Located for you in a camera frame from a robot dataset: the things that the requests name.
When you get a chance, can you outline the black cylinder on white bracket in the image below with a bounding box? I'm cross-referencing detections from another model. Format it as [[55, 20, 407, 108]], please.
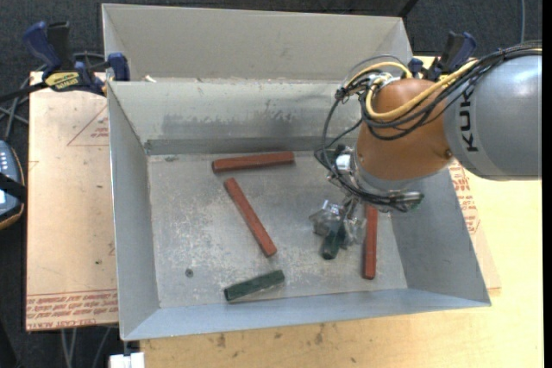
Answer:
[[332, 144, 353, 173]]

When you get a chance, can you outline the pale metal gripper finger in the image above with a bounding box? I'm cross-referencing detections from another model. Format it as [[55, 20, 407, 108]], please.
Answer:
[[343, 212, 368, 249], [309, 199, 342, 236]]

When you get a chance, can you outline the grey metal bin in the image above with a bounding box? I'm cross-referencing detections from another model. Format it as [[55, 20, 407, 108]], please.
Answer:
[[101, 3, 492, 342]]

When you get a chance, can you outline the brown cardboard board red print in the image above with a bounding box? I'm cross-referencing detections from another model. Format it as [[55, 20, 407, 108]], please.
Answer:
[[24, 71, 504, 333]]

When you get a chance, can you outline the dark green block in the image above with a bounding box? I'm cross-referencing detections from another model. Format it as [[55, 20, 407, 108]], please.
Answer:
[[223, 269, 286, 303], [319, 220, 348, 261]]

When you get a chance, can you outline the red-brown flat block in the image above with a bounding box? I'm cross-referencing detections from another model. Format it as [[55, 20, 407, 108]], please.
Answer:
[[223, 178, 279, 259], [210, 150, 297, 175], [361, 204, 380, 281]]

